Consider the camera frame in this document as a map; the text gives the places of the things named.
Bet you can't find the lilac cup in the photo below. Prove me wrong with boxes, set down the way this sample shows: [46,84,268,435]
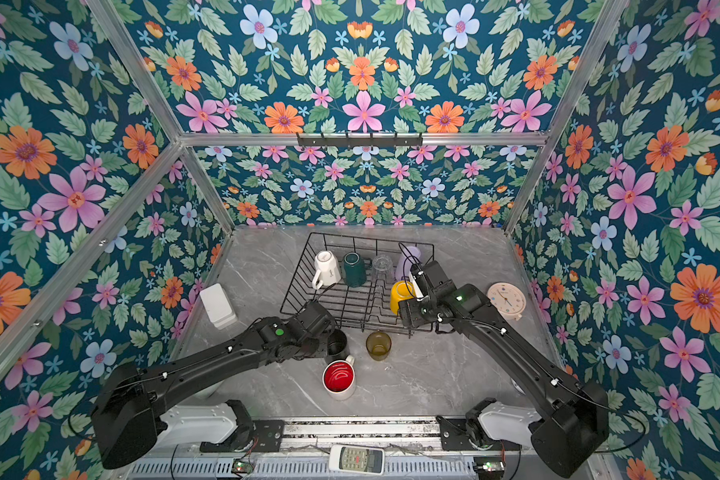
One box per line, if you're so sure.
[395,244,421,281]

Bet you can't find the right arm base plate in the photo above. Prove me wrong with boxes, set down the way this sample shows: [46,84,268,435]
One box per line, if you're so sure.
[435,416,522,453]

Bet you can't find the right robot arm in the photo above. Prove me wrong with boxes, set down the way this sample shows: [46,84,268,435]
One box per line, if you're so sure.
[399,261,609,478]

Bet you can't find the green mug cream inside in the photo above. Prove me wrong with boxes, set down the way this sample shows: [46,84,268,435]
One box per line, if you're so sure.
[343,251,367,288]

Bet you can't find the yellow mug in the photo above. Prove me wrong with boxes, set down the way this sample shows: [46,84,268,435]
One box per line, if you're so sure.
[390,280,417,315]

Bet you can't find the black hook rail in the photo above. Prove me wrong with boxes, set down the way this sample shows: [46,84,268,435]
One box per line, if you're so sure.
[296,133,424,148]

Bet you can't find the white rectangular box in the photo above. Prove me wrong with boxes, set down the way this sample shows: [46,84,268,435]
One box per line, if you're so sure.
[200,283,238,329]

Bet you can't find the black wire dish rack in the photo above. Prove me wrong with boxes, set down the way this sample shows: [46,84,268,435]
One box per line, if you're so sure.
[280,232,435,336]

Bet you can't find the red inside white mug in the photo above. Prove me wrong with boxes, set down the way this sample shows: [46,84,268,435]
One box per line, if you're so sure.
[322,355,357,401]

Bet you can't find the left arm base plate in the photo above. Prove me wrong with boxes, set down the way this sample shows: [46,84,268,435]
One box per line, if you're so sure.
[199,420,285,453]

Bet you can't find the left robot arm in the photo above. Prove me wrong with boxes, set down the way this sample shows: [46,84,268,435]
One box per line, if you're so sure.
[90,300,337,470]

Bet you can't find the clear glass cup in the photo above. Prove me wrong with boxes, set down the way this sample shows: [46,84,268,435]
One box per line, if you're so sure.
[371,254,394,285]

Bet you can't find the black mug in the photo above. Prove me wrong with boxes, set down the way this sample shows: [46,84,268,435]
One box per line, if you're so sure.
[325,329,350,364]

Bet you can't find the white remote control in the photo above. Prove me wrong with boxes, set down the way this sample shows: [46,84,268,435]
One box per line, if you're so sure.
[328,445,385,475]

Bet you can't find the amber glass cup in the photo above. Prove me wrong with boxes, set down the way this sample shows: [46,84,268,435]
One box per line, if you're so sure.
[365,331,392,361]

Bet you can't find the aluminium frame post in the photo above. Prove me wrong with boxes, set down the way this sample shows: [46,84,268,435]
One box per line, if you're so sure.
[87,1,234,235]

